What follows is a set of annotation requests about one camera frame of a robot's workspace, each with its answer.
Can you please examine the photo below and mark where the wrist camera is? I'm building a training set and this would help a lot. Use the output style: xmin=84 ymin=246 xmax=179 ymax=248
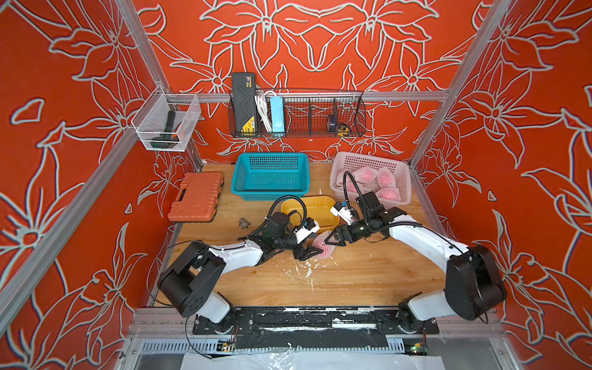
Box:
xmin=294 ymin=217 xmax=320 ymax=244
xmin=330 ymin=201 xmax=359 ymax=225

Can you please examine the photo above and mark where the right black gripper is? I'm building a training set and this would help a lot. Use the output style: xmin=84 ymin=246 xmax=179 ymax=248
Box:
xmin=323 ymin=217 xmax=374 ymax=247

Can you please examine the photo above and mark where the yellow tape measure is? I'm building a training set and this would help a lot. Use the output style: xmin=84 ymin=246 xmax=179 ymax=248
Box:
xmin=336 ymin=125 xmax=351 ymax=137

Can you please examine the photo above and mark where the light blue power bank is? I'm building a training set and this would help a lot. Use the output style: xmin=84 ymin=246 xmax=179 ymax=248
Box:
xmin=270 ymin=96 xmax=285 ymax=136

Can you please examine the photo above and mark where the black rectangular device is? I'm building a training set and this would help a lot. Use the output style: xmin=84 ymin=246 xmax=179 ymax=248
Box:
xmin=231 ymin=72 xmax=257 ymax=136

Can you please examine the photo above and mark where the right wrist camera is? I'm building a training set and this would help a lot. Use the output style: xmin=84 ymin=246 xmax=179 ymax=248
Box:
xmin=330 ymin=201 xmax=359 ymax=225

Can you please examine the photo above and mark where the clear acrylic wall box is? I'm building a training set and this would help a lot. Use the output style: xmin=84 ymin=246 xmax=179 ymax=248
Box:
xmin=132 ymin=86 xmax=202 ymax=152

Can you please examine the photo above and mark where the orange tool case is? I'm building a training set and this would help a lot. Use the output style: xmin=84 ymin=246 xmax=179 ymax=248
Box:
xmin=167 ymin=172 xmax=224 ymax=223

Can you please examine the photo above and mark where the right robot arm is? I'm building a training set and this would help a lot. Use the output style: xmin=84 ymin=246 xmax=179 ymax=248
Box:
xmin=323 ymin=192 xmax=507 ymax=334

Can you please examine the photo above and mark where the dark green tool handle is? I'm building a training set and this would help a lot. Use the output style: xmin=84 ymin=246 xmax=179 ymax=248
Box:
xmin=150 ymin=110 xmax=178 ymax=149

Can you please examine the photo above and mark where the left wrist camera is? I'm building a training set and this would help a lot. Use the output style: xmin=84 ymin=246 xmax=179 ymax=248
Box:
xmin=294 ymin=217 xmax=320 ymax=244

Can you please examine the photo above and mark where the pink plastic basket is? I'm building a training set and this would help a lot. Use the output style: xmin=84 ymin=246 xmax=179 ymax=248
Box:
xmin=329 ymin=152 xmax=412 ymax=208

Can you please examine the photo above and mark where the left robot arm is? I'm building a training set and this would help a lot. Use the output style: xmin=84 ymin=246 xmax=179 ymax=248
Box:
xmin=157 ymin=196 xmax=322 ymax=332

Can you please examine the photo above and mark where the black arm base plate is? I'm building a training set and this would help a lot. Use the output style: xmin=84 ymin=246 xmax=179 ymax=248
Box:
xmin=192 ymin=307 xmax=440 ymax=336

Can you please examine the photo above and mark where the black wire wall basket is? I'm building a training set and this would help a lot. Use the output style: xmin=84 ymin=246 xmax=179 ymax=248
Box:
xmin=228 ymin=89 xmax=367 ymax=139

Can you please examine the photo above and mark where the teal plastic basket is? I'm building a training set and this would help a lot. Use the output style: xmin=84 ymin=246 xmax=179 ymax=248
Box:
xmin=231 ymin=153 xmax=311 ymax=201

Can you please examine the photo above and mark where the small grey metal part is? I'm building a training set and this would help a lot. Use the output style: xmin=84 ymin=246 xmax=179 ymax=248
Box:
xmin=238 ymin=218 xmax=251 ymax=229

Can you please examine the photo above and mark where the white coiled cable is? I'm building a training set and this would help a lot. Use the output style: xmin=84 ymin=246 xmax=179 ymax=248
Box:
xmin=254 ymin=91 xmax=274 ymax=134

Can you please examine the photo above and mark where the yellow plastic tray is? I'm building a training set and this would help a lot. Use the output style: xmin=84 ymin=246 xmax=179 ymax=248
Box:
xmin=281 ymin=195 xmax=340 ymax=234

